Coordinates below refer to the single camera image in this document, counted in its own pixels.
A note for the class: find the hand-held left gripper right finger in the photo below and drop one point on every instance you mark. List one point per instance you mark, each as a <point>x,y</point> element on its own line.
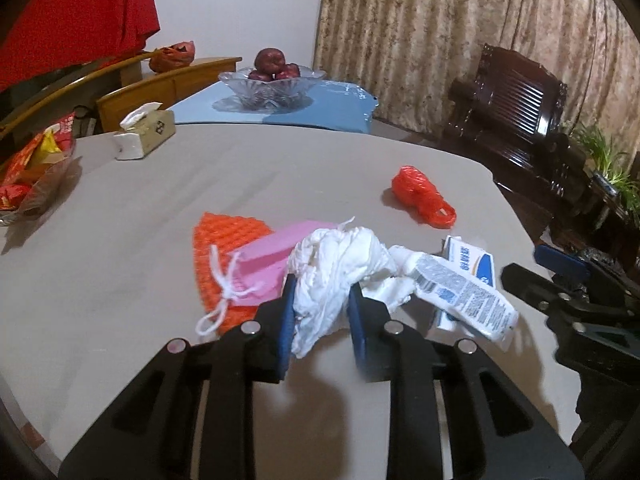
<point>357,330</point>

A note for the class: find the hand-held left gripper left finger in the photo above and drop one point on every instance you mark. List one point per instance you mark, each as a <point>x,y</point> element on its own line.
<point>287,310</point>

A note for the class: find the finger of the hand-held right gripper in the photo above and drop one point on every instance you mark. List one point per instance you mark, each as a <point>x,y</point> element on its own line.
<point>530,285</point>
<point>560,262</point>

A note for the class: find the white tissue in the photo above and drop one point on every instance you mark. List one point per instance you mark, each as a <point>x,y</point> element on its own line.
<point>325,285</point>

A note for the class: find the pink face mask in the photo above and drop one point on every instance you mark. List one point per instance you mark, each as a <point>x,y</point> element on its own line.
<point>280,255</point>

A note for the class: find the blue and white box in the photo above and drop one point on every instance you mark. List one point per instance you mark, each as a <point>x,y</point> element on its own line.
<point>472,260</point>

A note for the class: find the orange foam fruit net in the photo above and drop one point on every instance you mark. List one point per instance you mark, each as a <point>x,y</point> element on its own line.
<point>220,240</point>

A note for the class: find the small red plastic bag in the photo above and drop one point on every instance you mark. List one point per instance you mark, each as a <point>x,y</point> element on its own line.
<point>415,190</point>

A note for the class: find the dark wooden side table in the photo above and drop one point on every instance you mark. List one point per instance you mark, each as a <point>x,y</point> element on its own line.
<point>615,220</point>

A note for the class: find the potted green plant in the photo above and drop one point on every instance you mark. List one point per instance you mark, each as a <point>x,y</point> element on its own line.
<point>600,150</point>

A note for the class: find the dark wooden armchair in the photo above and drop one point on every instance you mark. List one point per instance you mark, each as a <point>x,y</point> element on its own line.
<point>510,110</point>

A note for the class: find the blue tablecloth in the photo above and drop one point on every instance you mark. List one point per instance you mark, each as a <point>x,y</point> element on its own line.
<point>330,110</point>

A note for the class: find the glass fruit bowl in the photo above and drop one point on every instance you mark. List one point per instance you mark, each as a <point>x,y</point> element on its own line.
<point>270,92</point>

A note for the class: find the tissue box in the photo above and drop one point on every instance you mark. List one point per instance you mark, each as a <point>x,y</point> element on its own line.
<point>150,135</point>

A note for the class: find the red apple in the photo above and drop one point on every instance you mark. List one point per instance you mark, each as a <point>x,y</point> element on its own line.
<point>289,71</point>
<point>268,58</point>
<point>260,76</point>

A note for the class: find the wooden cabinet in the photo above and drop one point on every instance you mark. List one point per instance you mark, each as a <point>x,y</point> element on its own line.
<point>145,95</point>

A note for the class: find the glass snack dish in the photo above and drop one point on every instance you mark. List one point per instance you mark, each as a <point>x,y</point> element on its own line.
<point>50,180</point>

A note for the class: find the beige patterned curtain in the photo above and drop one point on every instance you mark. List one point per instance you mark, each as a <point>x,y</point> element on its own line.
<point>450,10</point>

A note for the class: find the red printed snack packet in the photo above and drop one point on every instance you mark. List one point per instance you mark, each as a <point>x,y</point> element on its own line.
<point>65,127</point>

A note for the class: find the yellow snack packet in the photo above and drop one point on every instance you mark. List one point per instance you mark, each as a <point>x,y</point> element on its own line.
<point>47,142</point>

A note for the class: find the small red snack packet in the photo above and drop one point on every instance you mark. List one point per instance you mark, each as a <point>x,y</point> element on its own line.
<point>12,195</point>

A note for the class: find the red dotted snack packet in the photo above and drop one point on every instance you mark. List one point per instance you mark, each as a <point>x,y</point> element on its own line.
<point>22,162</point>

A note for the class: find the red cloth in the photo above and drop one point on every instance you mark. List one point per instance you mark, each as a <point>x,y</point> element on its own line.
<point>75,20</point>

